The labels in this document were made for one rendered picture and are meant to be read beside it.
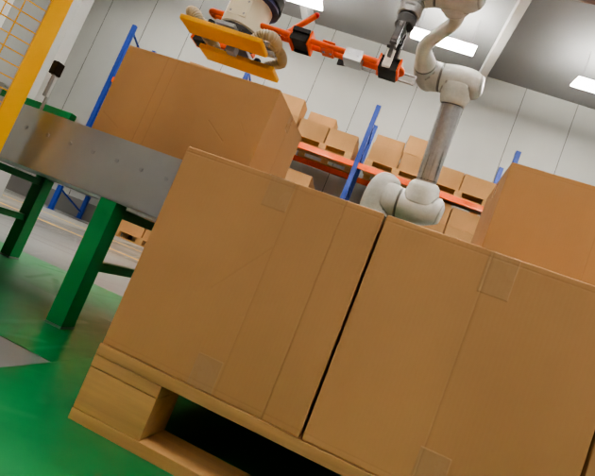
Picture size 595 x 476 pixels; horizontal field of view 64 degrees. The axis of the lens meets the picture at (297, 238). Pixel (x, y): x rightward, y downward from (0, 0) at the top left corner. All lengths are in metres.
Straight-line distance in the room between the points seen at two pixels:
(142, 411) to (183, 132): 1.01
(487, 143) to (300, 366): 10.40
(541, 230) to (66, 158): 1.44
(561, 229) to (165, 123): 1.27
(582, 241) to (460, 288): 0.75
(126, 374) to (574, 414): 0.73
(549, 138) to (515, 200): 10.01
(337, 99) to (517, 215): 9.75
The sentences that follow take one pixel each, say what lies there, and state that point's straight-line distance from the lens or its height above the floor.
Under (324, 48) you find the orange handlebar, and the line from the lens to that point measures 1.88.
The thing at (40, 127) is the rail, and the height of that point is 0.54.
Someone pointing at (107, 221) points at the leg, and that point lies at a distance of 1.52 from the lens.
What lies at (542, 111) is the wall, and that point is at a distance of 11.66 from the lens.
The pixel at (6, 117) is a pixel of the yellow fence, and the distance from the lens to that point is 1.73.
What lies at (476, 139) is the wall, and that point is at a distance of 11.04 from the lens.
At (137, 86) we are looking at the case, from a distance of 1.81.
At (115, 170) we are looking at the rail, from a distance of 1.56.
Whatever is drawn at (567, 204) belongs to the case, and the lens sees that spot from 1.53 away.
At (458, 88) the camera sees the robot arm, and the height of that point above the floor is 1.48.
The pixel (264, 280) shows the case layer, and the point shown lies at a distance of 0.83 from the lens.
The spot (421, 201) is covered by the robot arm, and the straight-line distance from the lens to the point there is 2.31.
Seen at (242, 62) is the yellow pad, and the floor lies 1.12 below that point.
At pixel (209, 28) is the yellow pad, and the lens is 1.91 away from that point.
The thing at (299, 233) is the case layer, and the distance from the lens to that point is 0.83.
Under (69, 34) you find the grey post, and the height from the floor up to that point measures 1.65.
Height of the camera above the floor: 0.37
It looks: 6 degrees up
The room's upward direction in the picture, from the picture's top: 22 degrees clockwise
